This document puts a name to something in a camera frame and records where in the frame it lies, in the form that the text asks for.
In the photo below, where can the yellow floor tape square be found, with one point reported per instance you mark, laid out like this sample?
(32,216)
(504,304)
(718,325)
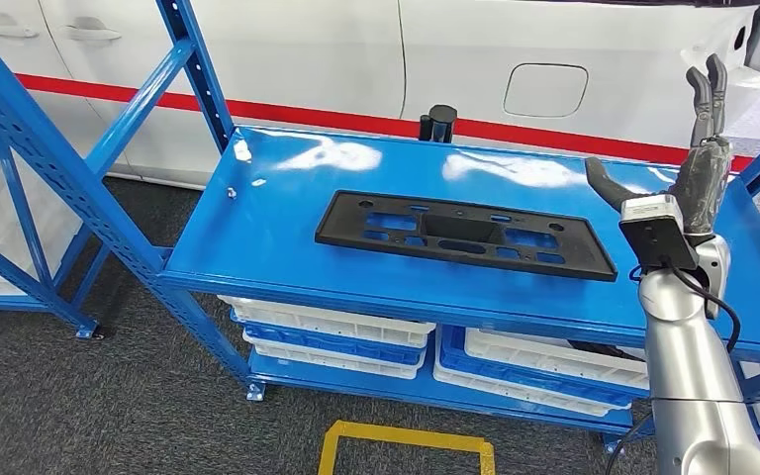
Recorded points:
(406,436)

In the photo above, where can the black barrier post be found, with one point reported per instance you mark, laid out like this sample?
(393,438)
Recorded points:
(442,123)

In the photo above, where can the black plastic mounting plate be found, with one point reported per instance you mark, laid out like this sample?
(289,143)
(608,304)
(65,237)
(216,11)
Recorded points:
(354,229)

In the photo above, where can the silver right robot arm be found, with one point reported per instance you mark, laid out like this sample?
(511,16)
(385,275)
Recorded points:
(694,367)

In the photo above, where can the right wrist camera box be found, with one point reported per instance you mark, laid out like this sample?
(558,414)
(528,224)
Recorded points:
(655,236)

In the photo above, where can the red barrier belt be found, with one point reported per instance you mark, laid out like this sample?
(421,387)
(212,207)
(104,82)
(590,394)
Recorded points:
(288,115)

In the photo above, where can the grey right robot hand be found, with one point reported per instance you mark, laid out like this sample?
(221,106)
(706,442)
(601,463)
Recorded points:
(704,183)

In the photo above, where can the white car body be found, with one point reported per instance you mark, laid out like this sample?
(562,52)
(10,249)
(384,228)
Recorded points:
(288,52)

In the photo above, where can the black plastic part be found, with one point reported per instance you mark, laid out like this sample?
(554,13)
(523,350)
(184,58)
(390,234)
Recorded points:
(606,351)

